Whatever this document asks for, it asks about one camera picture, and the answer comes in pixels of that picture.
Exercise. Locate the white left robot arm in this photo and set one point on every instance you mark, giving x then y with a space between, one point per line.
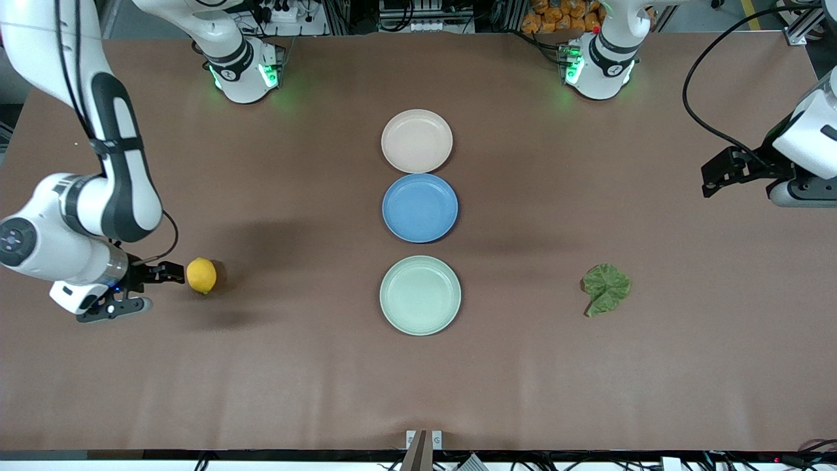
608 65

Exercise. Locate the yellow lemon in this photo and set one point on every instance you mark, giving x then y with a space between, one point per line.
201 275

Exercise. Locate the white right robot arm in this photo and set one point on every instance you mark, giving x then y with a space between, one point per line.
39 39

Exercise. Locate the green lettuce leaf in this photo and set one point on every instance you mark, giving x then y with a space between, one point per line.
607 284

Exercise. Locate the white power strip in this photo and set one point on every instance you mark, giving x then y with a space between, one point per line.
441 26
291 13

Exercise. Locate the pile of orange items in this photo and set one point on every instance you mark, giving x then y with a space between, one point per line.
556 16

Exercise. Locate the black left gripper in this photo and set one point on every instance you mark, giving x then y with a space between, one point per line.
762 167

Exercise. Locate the beige round plate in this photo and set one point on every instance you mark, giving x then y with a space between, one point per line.
416 140

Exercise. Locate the pale green round plate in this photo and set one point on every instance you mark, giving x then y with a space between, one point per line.
420 296

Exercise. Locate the blue round plate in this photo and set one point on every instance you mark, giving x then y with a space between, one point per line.
420 208

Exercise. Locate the metal table edge bracket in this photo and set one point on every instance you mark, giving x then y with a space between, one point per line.
424 445

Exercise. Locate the aluminium frame post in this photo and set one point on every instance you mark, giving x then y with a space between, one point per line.
807 26

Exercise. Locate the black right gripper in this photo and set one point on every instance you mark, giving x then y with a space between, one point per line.
138 275

